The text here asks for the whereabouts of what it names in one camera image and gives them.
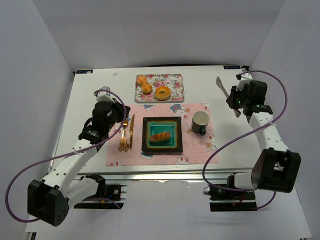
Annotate metal tongs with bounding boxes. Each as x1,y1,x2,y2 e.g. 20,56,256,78
215,76,241,118

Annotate brown striped bread loaf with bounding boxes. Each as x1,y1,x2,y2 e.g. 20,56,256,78
149,132,171,143

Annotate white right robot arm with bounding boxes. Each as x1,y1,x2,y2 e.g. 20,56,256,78
226,80,301,193

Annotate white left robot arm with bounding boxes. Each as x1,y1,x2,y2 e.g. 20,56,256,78
27,99,131,227

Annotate gold knife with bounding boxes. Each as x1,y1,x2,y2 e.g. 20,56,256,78
129,114,135,150

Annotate round bun front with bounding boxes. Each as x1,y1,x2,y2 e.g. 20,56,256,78
141,82,153,94

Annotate round bun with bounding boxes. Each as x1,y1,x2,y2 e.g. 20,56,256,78
141,82,153,94
136,75,148,86

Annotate round bun back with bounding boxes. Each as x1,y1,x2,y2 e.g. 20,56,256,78
136,75,148,86

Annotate floral rectangular tray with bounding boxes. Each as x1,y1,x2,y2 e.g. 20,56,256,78
134,73,185,104

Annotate gold fork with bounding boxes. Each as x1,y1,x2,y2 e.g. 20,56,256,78
118,119,129,152

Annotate pink bunny placemat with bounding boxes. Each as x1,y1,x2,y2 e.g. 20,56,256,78
106,103,217,167

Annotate green square plate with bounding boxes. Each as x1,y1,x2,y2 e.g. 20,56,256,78
141,116,183,153

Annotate dark green mug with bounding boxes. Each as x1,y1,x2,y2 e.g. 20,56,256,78
191,111,210,136

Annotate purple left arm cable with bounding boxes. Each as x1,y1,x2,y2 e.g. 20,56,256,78
4,89,127,223

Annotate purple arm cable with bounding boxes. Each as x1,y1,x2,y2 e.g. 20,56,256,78
4,89,127,223
201,70,288,210

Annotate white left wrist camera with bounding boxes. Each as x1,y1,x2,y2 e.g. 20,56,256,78
93,86,114,103

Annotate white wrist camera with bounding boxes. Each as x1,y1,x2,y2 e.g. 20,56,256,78
93,86,114,103
236,72,253,91

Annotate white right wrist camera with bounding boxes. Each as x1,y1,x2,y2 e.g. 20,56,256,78
236,72,253,91

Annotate ring doughnut bread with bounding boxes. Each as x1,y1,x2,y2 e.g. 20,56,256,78
154,86,172,101

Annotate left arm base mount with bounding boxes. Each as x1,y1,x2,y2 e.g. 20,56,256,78
73,181,127,210

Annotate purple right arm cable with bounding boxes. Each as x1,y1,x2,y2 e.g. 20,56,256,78
201,70,288,210

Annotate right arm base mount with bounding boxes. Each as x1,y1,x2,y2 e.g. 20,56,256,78
203,172,258,212

